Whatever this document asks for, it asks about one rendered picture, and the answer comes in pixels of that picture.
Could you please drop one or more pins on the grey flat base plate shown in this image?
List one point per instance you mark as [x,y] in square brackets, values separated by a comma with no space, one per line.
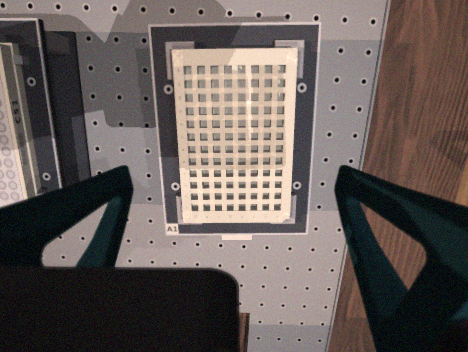
[289,284]

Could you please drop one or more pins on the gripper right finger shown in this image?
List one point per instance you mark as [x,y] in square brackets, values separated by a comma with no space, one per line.
[403,320]

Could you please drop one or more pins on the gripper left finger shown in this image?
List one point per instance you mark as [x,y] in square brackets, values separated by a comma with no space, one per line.
[27,226]

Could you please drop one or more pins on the white multi-well plate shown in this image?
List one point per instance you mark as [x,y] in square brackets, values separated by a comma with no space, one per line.
[19,175]

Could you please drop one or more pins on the cream rectangular plate with grid of square holes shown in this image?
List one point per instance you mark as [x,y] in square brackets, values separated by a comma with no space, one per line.
[235,112]

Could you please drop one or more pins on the white label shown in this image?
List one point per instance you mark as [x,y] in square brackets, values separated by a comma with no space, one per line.
[236,237]

